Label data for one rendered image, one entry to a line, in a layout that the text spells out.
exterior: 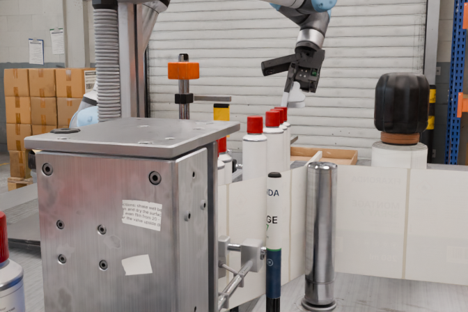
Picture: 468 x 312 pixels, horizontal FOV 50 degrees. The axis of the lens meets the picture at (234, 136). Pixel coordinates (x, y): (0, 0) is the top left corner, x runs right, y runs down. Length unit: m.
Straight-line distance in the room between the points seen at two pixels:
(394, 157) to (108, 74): 0.44
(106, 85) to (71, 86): 3.88
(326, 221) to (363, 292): 0.15
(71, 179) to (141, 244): 0.06
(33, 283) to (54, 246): 0.57
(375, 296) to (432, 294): 0.08
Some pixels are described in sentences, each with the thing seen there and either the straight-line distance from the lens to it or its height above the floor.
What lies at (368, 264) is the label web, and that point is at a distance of 0.69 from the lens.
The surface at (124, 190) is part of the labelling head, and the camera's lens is 0.32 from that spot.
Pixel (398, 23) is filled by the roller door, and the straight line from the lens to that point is 5.13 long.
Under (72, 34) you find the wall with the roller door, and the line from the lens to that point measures 6.56.
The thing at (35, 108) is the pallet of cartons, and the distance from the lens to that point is 4.82.
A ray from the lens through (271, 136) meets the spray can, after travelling 1.12.
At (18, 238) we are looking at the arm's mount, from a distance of 1.10.
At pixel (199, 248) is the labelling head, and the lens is 0.35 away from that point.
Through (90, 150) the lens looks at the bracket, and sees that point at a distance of 0.33.
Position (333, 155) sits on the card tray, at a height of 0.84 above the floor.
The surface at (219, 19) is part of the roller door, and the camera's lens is 5.53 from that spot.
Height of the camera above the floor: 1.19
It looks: 8 degrees down
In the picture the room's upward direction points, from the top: straight up
